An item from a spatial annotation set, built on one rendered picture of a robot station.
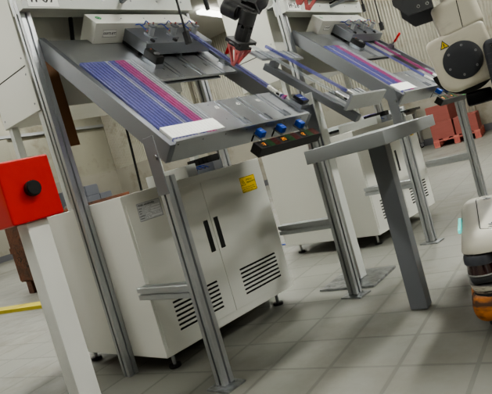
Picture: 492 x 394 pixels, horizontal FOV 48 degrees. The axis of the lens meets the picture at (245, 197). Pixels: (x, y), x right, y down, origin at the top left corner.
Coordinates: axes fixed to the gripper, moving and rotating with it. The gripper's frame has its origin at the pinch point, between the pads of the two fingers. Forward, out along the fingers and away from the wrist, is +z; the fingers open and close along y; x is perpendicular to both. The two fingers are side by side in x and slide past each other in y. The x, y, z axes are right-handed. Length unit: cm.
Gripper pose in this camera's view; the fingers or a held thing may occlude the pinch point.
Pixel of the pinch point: (235, 63)
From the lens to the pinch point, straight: 204.5
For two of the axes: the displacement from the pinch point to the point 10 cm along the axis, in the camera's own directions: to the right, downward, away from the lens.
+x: 7.0, 5.4, -4.6
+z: -2.7, 8.0, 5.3
